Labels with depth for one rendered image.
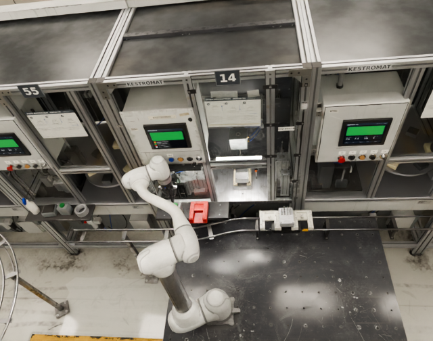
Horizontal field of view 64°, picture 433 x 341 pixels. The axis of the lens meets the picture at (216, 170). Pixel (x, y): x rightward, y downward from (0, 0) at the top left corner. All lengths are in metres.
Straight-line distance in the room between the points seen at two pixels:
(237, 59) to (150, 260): 1.11
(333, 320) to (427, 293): 1.20
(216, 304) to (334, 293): 0.81
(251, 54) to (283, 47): 0.17
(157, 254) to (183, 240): 0.15
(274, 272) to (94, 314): 1.73
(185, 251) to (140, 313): 1.65
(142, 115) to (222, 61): 0.53
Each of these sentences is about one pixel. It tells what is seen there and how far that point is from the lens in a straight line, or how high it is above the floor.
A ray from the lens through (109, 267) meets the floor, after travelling 3.63.
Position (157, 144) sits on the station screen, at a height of 1.59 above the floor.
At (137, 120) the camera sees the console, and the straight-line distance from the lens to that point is 2.03.
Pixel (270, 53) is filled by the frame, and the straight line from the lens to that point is 1.91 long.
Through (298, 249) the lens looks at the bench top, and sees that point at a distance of 2.64.
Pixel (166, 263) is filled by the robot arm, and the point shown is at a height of 1.46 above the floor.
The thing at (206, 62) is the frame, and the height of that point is 2.01.
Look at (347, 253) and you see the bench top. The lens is 2.68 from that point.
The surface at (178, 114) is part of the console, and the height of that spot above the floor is 1.79.
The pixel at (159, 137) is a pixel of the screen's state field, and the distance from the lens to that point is 2.06.
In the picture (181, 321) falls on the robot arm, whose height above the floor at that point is 0.94.
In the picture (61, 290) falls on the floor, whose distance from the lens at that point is 3.76.
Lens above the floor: 3.04
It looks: 50 degrees down
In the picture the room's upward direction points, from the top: 11 degrees counter-clockwise
